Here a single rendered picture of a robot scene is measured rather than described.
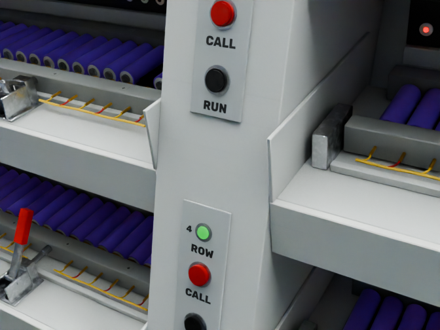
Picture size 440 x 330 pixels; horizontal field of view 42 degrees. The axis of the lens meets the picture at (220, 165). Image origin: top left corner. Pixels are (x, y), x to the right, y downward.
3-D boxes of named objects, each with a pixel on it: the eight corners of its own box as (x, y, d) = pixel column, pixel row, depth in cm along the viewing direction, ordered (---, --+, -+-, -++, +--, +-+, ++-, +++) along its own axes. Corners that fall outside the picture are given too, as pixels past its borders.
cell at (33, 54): (82, 47, 64) (41, 70, 60) (71, 45, 65) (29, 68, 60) (79, 31, 63) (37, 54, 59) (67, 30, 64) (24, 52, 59)
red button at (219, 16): (230, 27, 36) (232, 1, 36) (208, 25, 37) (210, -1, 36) (237, 27, 37) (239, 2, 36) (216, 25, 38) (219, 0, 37)
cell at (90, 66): (131, 58, 61) (91, 84, 56) (122, 44, 61) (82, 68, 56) (142, 52, 60) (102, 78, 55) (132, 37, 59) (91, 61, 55)
